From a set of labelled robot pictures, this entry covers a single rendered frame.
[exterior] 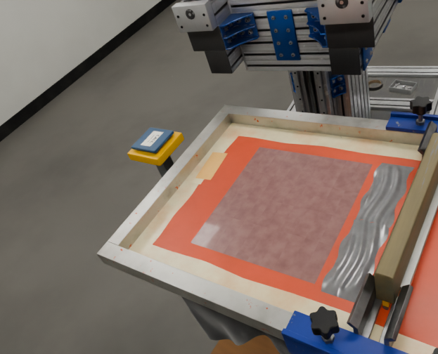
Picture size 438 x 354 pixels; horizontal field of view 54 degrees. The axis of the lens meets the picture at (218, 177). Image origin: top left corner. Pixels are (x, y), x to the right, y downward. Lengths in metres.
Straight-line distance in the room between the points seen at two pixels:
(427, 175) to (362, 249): 0.18
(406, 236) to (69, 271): 2.09
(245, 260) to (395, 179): 0.37
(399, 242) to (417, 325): 0.14
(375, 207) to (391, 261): 0.23
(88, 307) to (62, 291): 0.22
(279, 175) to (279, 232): 0.18
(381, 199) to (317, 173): 0.17
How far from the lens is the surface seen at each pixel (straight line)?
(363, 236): 0.89
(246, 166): 1.11
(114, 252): 1.01
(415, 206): 0.81
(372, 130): 1.09
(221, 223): 0.99
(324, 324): 0.68
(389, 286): 0.74
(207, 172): 1.14
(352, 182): 1.00
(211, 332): 1.30
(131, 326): 2.16
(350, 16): 1.26
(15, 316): 2.61
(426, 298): 0.82
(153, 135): 1.34
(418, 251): 0.83
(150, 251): 1.01
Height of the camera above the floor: 1.66
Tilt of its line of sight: 39 degrees down
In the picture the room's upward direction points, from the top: 22 degrees counter-clockwise
